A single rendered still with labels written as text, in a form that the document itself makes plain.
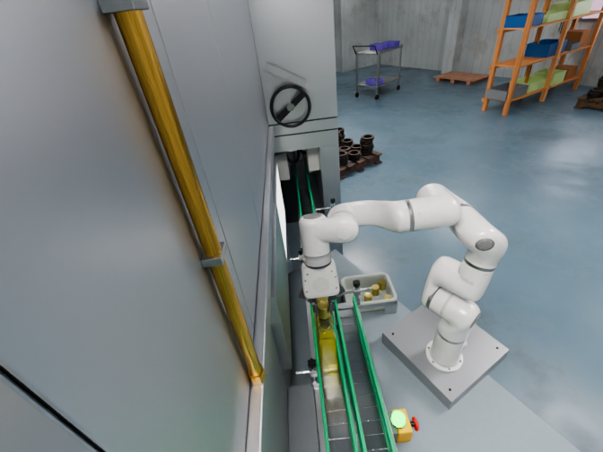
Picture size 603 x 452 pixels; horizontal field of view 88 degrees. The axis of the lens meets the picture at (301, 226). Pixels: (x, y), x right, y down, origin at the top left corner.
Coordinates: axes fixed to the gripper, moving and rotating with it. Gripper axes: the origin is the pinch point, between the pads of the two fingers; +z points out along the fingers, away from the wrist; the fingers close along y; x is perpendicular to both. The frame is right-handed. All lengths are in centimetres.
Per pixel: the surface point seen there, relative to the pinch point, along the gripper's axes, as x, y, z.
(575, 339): 75, 160, 103
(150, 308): -56, -16, -42
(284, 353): -2.7, -13.2, 12.6
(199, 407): -54, -16, -29
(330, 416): -8.4, -2.1, 33.7
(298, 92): 95, 4, -63
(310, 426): -10.3, -8.4, 34.2
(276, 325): -6.2, -13.5, -0.8
